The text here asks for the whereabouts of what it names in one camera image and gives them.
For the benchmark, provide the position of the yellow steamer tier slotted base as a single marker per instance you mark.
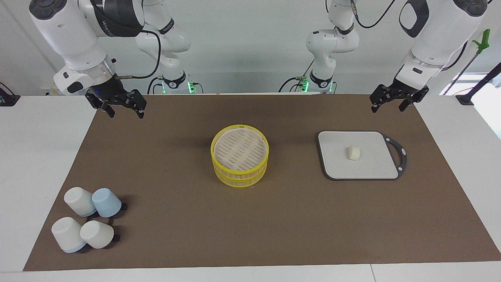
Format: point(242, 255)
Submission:
point(240, 181)

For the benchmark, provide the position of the yellow steamer tier solid base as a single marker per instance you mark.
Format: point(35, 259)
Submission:
point(239, 149)

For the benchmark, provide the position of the green tipped pole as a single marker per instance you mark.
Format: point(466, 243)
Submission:
point(483, 41)

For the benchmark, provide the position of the small white steamed bun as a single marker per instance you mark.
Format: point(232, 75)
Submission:
point(354, 152)

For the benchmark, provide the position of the brown table mat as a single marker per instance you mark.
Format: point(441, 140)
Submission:
point(195, 219)

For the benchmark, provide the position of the white socket box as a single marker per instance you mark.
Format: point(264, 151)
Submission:
point(50, 92)

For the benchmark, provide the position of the black clamp device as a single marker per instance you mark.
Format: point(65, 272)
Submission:
point(8, 100)

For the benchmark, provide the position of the light blue plastic cup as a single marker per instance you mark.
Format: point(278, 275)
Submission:
point(106, 202)

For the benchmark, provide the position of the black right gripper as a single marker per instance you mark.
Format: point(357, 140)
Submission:
point(115, 94)

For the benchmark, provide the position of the black camera stand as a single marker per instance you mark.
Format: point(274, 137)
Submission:
point(465, 98)

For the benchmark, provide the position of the white plastic cup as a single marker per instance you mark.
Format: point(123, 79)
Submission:
point(68, 234)
point(97, 234)
point(79, 201)

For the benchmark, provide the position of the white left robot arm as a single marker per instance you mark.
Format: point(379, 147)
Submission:
point(442, 31)

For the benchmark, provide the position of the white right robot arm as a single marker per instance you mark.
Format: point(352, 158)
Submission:
point(62, 31)

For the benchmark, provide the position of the grey cutting board black rim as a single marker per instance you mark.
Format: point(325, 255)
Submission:
point(356, 164)

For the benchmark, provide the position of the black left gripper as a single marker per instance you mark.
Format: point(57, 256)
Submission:
point(399, 93)

